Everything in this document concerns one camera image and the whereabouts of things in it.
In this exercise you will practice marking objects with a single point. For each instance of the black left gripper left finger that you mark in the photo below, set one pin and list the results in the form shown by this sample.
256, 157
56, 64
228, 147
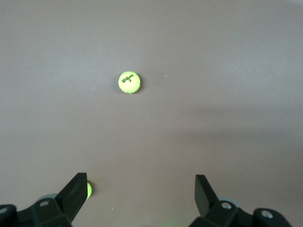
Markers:
59, 210

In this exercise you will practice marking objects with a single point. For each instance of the yellow tennis ball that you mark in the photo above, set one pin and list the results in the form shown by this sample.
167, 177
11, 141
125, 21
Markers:
129, 82
89, 190

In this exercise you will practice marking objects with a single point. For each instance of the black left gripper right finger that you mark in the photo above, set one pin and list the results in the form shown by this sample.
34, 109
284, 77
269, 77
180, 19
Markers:
213, 212

